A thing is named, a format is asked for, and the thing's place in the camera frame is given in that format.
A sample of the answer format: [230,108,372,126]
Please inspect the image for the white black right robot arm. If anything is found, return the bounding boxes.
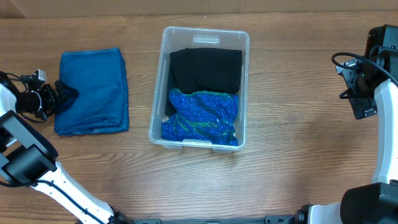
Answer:
[278,24,397,224]

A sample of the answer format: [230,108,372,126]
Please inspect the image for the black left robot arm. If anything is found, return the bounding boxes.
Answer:
[1,85,131,223]

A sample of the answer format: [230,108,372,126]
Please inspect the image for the black cloth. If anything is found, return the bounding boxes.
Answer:
[164,47,243,118]

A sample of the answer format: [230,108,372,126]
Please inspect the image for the clear plastic storage bin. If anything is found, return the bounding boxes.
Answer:
[148,26,250,153]

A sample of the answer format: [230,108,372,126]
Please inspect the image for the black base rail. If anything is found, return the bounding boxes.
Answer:
[131,215,294,224]

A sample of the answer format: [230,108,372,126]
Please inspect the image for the blue sparkly cloth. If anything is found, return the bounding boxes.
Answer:
[161,88,239,146]

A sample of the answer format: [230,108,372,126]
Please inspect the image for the blue denim jeans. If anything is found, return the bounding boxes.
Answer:
[54,47,129,136]

